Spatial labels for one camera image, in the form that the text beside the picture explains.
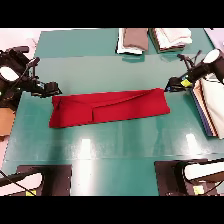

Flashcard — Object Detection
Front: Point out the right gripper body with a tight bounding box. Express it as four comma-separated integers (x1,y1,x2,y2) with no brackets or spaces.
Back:
165,76,190,94

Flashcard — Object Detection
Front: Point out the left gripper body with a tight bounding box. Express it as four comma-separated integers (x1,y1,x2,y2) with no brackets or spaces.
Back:
42,81,63,99

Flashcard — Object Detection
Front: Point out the red garment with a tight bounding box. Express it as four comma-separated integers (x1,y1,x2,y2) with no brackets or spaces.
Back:
48,87,172,129

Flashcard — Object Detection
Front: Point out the heap of clothes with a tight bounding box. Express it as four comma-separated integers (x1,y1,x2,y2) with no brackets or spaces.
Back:
190,73,224,140

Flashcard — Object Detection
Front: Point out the cream garment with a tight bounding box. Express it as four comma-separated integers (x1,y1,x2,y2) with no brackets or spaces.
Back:
148,28,194,54

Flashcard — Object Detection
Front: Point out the taupe garment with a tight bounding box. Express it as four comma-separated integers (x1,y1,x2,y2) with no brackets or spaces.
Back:
123,28,150,52

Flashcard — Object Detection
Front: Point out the white garment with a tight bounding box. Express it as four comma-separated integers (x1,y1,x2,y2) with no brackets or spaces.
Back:
115,28,145,56

